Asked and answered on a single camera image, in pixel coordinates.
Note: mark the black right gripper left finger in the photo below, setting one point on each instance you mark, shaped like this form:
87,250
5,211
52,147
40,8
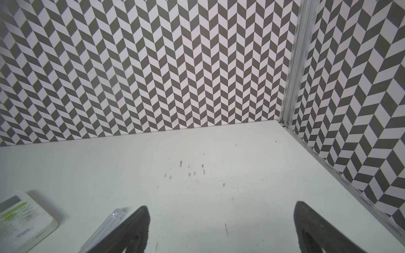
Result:
130,236

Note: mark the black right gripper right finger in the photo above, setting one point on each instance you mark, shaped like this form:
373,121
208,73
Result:
317,235

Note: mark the clear handle screwdriver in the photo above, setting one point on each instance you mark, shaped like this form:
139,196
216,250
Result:
110,223

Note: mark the white remote with green buttons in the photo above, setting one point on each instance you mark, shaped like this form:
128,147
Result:
24,223

